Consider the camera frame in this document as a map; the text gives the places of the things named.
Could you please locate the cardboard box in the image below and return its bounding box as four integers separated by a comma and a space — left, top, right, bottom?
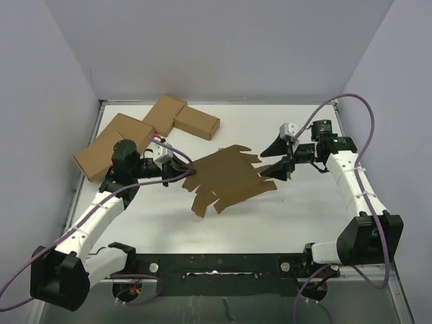
182, 144, 277, 217
174, 105, 220, 141
97, 113, 155, 153
142, 95, 187, 137
73, 130, 128, 182

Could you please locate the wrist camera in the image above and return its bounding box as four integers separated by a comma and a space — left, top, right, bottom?
148, 135, 173, 169
279, 122, 300, 144

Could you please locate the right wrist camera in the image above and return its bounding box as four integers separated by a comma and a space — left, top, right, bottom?
279, 122, 300, 144

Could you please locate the aluminium table frame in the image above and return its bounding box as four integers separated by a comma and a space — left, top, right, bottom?
30, 97, 404, 311

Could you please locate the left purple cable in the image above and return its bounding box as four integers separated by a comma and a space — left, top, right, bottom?
0, 134, 196, 313

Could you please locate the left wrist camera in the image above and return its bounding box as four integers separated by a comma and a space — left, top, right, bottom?
148, 135, 173, 169

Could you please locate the purple cable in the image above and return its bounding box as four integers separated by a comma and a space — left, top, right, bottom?
0, 134, 196, 313
292, 92, 398, 324

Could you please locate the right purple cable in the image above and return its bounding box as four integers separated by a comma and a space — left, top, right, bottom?
292, 92, 398, 324

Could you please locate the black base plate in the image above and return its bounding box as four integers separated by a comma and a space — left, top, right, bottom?
111, 246, 340, 302

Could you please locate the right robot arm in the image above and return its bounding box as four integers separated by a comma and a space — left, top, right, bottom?
261, 119, 404, 276

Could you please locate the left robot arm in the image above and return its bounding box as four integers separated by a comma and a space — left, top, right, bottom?
30, 138, 196, 311

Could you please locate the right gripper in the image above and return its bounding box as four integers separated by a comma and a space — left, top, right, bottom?
260, 136, 321, 180

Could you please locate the folded cardboard box front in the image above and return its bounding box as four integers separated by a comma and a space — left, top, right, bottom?
73, 130, 128, 182

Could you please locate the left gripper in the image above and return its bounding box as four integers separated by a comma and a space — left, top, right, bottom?
130, 152, 196, 186

